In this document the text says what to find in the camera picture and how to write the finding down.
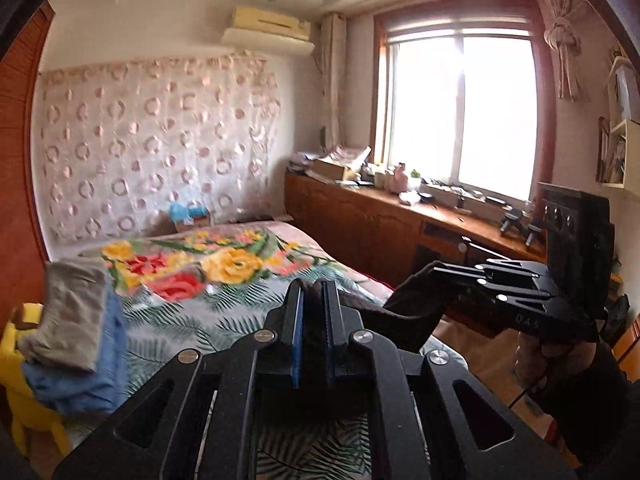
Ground wood-framed window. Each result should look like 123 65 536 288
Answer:
375 2 556 201

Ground wooden slatted wardrobe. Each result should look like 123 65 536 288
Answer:
0 2 56 306

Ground small printed cardboard box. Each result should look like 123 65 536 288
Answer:
172 214 211 233

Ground white wall shelf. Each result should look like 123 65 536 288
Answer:
597 55 640 191

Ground cardboard box with papers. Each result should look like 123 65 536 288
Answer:
312 145 373 184

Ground long wooden cabinet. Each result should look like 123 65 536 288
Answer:
285 167 626 321

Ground person's right hand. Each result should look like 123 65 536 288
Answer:
515 332 601 392

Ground tied patterned window curtain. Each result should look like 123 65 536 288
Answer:
537 0 591 101

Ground person's right forearm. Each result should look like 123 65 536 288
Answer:
537 345 640 473

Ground white wall air conditioner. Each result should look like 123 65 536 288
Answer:
221 5 316 58

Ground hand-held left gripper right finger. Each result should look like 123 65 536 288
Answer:
322 281 576 480

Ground floral blanket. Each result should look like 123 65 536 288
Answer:
80 220 396 306

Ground hanging patterned window curtain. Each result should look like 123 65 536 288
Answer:
320 12 348 153

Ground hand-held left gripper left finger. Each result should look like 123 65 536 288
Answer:
52 280 306 480

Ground black pants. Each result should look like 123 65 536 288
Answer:
300 265 468 356

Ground circle-patterned sheer wall curtain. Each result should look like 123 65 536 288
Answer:
37 52 281 246

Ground folded blue jeans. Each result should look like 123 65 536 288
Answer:
20 290 130 416

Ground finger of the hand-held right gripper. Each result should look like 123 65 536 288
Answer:
432 266 553 311
475 257 543 281

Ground yellow plastic chair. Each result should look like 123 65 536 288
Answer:
0 302 71 456

